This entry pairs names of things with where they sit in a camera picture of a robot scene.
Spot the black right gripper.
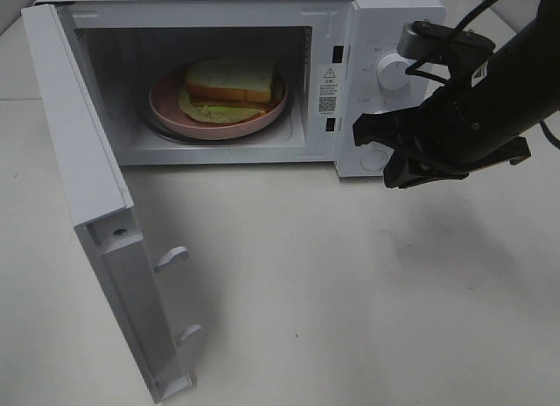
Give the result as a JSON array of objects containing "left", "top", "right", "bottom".
[{"left": 353, "top": 101, "right": 531, "bottom": 189}]

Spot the round white door button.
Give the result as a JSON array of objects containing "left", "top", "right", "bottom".
[{"left": 360, "top": 150, "right": 389, "bottom": 172}]

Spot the sandwich with lettuce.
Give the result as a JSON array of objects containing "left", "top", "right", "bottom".
[{"left": 183, "top": 58, "right": 280, "bottom": 109}]

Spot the pink round plate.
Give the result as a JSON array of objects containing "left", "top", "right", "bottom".
[{"left": 149, "top": 72, "right": 289, "bottom": 141}]

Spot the white microwave door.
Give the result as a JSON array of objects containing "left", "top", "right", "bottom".
[{"left": 22, "top": 3, "right": 202, "bottom": 403}]

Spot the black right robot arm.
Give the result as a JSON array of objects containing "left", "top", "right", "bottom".
[{"left": 353, "top": 0, "right": 559, "bottom": 189}]

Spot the upper white power knob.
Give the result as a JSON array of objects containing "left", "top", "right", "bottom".
[{"left": 376, "top": 52, "right": 410, "bottom": 91}]

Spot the white warning label sticker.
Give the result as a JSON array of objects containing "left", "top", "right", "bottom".
[{"left": 315, "top": 64, "right": 342, "bottom": 116}]

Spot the white microwave oven body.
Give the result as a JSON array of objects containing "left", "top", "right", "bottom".
[{"left": 23, "top": 0, "right": 445, "bottom": 177}]

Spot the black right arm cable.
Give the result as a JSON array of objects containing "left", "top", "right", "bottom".
[{"left": 404, "top": 0, "right": 560, "bottom": 149}]

